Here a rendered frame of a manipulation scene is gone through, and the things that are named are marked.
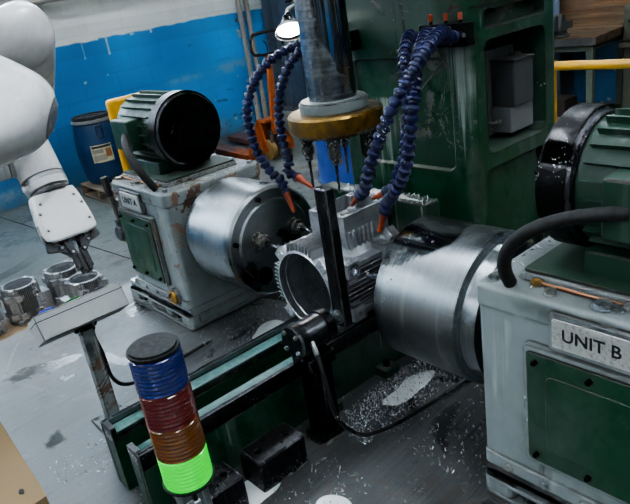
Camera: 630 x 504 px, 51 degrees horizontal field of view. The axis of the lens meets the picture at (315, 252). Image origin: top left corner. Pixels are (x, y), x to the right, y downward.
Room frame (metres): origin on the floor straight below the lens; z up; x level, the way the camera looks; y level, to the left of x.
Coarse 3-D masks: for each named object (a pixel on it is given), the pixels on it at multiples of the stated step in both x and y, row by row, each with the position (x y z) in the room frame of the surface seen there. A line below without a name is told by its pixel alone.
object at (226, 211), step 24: (216, 192) 1.45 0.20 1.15; (240, 192) 1.40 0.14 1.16; (264, 192) 1.38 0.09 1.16; (192, 216) 1.44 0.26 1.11; (216, 216) 1.38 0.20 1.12; (240, 216) 1.34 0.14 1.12; (264, 216) 1.37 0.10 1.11; (288, 216) 1.41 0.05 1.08; (192, 240) 1.43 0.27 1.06; (216, 240) 1.35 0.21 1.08; (240, 240) 1.33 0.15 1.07; (264, 240) 1.32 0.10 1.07; (288, 240) 1.40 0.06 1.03; (216, 264) 1.36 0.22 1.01; (240, 264) 1.32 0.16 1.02; (264, 264) 1.35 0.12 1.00; (264, 288) 1.35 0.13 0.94
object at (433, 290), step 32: (416, 224) 1.03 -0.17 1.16; (448, 224) 1.00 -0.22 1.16; (480, 224) 0.99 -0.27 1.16; (384, 256) 0.99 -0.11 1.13; (416, 256) 0.95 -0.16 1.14; (448, 256) 0.92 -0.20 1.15; (480, 256) 0.89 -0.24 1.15; (384, 288) 0.96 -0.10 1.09; (416, 288) 0.91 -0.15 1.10; (448, 288) 0.87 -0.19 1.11; (384, 320) 0.95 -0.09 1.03; (416, 320) 0.90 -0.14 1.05; (448, 320) 0.85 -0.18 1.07; (480, 320) 0.84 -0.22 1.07; (416, 352) 0.92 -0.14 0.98; (448, 352) 0.85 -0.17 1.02; (480, 352) 0.84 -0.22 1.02
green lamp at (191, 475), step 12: (204, 456) 0.64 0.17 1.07; (168, 468) 0.62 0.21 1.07; (180, 468) 0.62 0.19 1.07; (192, 468) 0.62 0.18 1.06; (204, 468) 0.63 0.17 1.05; (168, 480) 0.63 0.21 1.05; (180, 480) 0.62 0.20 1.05; (192, 480) 0.62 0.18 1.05; (204, 480) 0.63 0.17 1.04; (180, 492) 0.62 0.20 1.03
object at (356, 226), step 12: (336, 204) 1.29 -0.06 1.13; (348, 204) 1.30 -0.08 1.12; (360, 204) 1.30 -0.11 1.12; (372, 204) 1.22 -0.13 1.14; (312, 216) 1.24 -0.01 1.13; (348, 216) 1.18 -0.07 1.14; (360, 216) 1.19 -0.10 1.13; (372, 216) 1.21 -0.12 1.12; (312, 228) 1.24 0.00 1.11; (348, 228) 1.17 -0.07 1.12; (360, 228) 1.19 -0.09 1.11; (372, 228) 1.21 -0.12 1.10; (384, 228) 1.23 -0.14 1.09; (348, 240) 1.17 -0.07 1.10; (360, 240) 1.19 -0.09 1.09
